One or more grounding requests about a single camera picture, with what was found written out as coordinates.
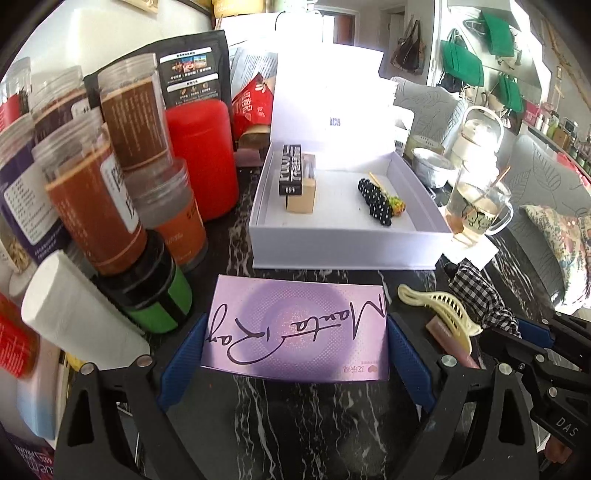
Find black printed pouch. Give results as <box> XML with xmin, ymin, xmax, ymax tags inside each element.
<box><xmin>83</xmin><ymin>30</ymin><xmax>232</xmax><ymax>112</ymax></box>

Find black green jar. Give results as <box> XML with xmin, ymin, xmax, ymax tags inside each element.
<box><xmin>90</xmin><ymin>228</ymin><xmax>195</xmax><ymax>335</ymax></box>

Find short clear jar orange label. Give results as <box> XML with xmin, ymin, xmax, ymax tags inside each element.
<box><xmin>124</xmin><ymin>159</ymin><xmax>208</xmax><ymax>271</ymax></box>

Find black polka dot scrunchie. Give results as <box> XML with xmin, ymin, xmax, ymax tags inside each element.
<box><xmin>358</xmin><ymin>178</ymin><xmax>395</xmax><ymax>228</ymax></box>

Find grey sofa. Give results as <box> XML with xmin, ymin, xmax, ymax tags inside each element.
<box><xmin>503</xmin><ymin>134</ymin><xmax>591</xmax><ymax>315</ymax></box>

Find clear jar red label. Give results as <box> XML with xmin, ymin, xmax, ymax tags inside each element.
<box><xmin>0</xmin><ymin>58</ymin><xmax>33</xmax><ymax>134</ymax></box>

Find brown door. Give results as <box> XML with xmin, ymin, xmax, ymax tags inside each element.
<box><xmin>335</xmin><ymin>13</ymin><xmax>356</xmax><ymax>44</ymax></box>

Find beige tape roll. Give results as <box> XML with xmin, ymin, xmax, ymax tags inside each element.
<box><xmin>406</xmin><ymin>134</ymin><xmax>446</xmax><ymax>155</ymax></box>

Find white hinged gift box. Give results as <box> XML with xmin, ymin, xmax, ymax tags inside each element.
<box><xmin>248</xmin><ymin>46</ymin><xmax>455</xmax><ymax>271</ymax></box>

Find clear jar purple label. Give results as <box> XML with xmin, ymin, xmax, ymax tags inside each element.
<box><xmin>0</xmin><ymin>134</ymin><xmax>63</xmax><ymax>266</ymax></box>

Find floral pillow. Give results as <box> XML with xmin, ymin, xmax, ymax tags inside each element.
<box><xmin>519</xmin><ymin>204</ymin><xmax>591</xmax><ymax>296</ymax></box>

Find cream hair claw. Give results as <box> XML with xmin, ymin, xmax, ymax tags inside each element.
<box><xmin>398</xmin><ymin>284</ymin><xmax>482</xmax><ymax>356</ymax></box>

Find dark hanging bag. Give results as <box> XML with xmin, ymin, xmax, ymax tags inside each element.
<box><xmin>392</xmin><ymin>21</ymin><xmax>426</xmax><ymax>75</ymax></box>

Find kraft window box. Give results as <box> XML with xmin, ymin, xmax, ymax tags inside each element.
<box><xmin>285</xmin><ymin>154</ymin><xmax>319</xmax><ymax>215</ymax></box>

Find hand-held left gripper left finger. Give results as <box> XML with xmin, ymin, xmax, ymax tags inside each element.
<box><xmin>54</xmin><ymin>313</ymin><xmax>208</xmax><ymax>480</ymax></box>

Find pink bar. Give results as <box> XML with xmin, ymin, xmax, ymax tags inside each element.
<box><xmin>425</xmin><ymin>318</ymin><xmax>481</xmax><ymax>370</ymax></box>

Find thin stirring stick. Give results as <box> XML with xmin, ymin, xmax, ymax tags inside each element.
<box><xmin>480</xmin><ymin>166</ymin><xmax>511</xmax><ymax>199</ymax></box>

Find clear jar dark contents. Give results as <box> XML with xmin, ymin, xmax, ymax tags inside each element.
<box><xmin>30</xmin><ymin>65</ymin><xmax>105</xmax><ymax>144</ymax></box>

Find tall clear jar brown contents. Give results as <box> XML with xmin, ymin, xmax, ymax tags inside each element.
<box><xmin>97</xmin><ymin>53</ymin><xmax>174</xmax><ymax>174</ymax></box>

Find black white printed box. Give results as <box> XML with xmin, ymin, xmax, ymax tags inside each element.
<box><xmin>278</xmin><ymin>144</ymin><xmax>303</xmax><ymax>198</ymax></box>

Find white glass teapot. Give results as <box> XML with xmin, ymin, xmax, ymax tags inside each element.
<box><xmin>450</xmin><ymin>105</ymin><xmax>504</xmax><ymax>169</ymax></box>

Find red canister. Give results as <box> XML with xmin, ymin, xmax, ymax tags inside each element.
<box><xmin>165</xmin><ymin>98</ymin><xmax>240</xmax><ymax>222</ymax></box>

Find white napkin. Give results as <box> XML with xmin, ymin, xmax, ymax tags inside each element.
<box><xmin>438</xmin><ymin>205</ymin><xmax>499</xmax><ymax>271</ymax></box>

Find row of shelf bottles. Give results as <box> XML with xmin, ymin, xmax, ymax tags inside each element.
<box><xmin>526</xmin><ymin>102</ymin><xmax>591</xmax><ymax>176</ymax></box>

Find black white checked scrunchie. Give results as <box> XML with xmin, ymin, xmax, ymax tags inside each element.
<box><xmin>445</xmin><ymin>258</ymin><xmax>522</xmax><ymax>335</ymax></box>

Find white printed packet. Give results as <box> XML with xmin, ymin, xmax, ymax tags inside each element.
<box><xmin>228</xmin><ymin>44</ymin><xmax>280</xmax><ymax>97</ymax></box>

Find red snack packet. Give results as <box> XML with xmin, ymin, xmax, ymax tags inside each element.
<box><xmin>232</xmin><ymin>74</ymin><xmax>278</xmax><ymax>139</ymax></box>

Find purple printed package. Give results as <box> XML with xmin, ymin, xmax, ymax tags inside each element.
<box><xmin>0</xmin><ymin>422</ymin><xmax>61</xmax><ymax>480</ymax></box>

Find glass mug with tea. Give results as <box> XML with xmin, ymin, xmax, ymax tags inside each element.
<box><xmin>445</xmin><ymin>178</ymin><xmax>515</xmax><ymax>247</ymax></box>

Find person's right hand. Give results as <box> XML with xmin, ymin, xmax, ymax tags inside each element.
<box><xmin>545</xmin><ymin>438</ymin><xmax>573</xmax><ymax>468</ymax></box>

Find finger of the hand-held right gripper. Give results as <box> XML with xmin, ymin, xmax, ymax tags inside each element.
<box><xmin>478</xmin><ymin>325</ymin><xmax>591</xmax><ymax>409</ymax></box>
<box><xmin>517</xmin><ymin>311</ymin><xmax>591</xmax><ymax>354</ymax></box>

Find clear plastic cup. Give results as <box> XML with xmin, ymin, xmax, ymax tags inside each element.
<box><xmin>411</xmin><ymin>148</ymin><xmax>455</xmax><ymax>188</ymax></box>

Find grey leaf-pattern cushion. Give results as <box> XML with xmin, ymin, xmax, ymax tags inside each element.
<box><xmin>392</xmin><ymin>76</ymin><xmax>467</xmax><ymax>153</ymax></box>

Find white tube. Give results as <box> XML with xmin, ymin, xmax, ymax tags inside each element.
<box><xmin>21</xmin><ymin>249</ymin><xmax>151</xmax><ymax>358</ymax></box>

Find purple printed box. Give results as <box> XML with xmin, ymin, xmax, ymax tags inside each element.
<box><xmin>201</xmin><ymin>274</ymin><xmax>391</xmax><ymax>384</ymax></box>

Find clear jar orange-brown contents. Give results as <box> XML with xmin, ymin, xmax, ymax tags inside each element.
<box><xmin>32</xmin><ymin>111</ymin><xmax>148</xmax><ymax>278</ymax></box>

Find white blue bottle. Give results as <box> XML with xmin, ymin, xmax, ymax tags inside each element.
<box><xmin>16</xmin><ymin>351</ymin><xmax>63</xmax><ymax>441</ymax></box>

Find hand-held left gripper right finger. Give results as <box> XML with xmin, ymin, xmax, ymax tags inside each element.
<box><xmin>387</xmin><ymin>313</ymin><xmax>541</xmax><ymax>480</ymax></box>

